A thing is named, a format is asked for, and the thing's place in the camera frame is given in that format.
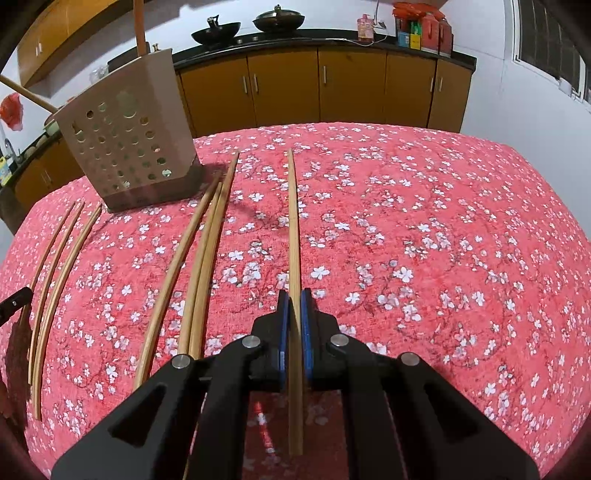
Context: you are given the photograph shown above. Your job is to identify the beige perforated utensil holder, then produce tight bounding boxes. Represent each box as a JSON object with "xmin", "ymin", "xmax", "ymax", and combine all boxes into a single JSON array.
[{"xmin": 54, "ymin": 46, "xmax": 204, "ymax": 213}]

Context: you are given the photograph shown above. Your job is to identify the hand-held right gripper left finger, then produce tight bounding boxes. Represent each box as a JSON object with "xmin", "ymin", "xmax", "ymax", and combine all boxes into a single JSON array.
[{"xmin": 51, "ymin": 290, "xmax": 291, "ymax": 480}]

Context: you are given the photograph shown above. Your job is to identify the red plastic package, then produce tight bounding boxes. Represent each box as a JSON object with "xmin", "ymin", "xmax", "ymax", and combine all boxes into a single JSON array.
[{"xmin": 392, "ymin": 1, "xmax": 432, "ymax": 21}]

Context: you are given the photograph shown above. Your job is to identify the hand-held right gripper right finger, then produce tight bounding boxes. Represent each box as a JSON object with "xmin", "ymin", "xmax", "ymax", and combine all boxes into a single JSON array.
[{"xmin": 300, "ymin": 288, "xmax": 541, "ymax": 480}]

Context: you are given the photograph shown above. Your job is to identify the red canister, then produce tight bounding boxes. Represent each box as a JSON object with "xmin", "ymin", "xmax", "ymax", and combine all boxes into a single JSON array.
[
  {"xmin": 438, "ymin": 17, "xmax": 455, "ymax": 57},
  {"xmin": 421, "ymin": 13, "xmax": 440, "ymax": 51}
]

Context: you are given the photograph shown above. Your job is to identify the red plastic bag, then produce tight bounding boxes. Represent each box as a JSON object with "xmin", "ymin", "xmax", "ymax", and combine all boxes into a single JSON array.
[{"xmin": 0, "ymin": 91, "xmax": 25, "ymax": 132}]

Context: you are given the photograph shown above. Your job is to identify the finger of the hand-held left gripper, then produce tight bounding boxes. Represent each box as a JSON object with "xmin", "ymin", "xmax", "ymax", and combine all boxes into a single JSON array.
[{"xmin": 0, "ymin": 287, "xmax": 34, "ymax": 326}]

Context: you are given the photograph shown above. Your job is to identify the black wok with lid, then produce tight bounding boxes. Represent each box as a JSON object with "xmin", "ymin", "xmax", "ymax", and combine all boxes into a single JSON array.
[{"xmin": 252, "ymin": 4, "xmax": 307, "ymax": 34}]

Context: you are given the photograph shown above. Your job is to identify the wooden wall cabinet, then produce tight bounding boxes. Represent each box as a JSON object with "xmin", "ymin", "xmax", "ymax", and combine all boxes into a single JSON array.
[{"xmin": 16, "ymin": 0, "xmax": 137, "ymax": 88}]

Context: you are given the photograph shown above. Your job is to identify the barred window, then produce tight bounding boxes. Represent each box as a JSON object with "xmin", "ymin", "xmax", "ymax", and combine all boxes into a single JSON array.
[{"xmin": 512, "ymin": 0, "xmax": 591, "ymax": 103}]

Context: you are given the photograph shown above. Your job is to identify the wooden base cabinets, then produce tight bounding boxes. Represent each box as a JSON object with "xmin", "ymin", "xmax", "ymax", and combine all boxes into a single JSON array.
[{"xmin": 0, "ymin": 46, "xmax": 474, "ymax": 234}]

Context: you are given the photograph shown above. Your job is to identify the red floral tablecloth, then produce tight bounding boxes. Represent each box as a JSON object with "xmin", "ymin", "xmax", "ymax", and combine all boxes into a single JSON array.
[{"xmin": 0, "ymin": 121, "xmax": 591, "ymax": 480}]

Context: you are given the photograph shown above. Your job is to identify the wooden chopstick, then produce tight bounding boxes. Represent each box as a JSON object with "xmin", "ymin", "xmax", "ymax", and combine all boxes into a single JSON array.
[
  {"xmin": 28, "ymin": 201, "xmax": 86, "ymax": 385},
  {"xmin": 0, "ymin": 74, "xmax": 60, "ymax": 114},
  {"xmin": 178, "ymin": 182, "xmax": 225, "ymax": 357},
  {"xmin": 18, "ymin": 201, "xmax": 77, "ymax": 333},
  {"xmin": 133, "ymin": 179, "xmax": 221, "ymax": 391},
  {"xmin": 133, "ymin": 0, "xmax": 147, "ymax": 57},
  {"xmin": 286, "ymin": 148, "xmax": 305, "ymax": 457},
  {"xmin": 32, "ymin": 204, "xmax": 103, "ymax": 421},
  {"xmin": 189, "ymin": 151, "xmax": 241, "ymax": 360}
]

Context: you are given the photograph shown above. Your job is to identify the black kitchen countertop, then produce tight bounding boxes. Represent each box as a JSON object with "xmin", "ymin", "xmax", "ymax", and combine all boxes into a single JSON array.
[{"xmin": 0, "ymin": 28, "xmax": 477, "ymax": 195}]

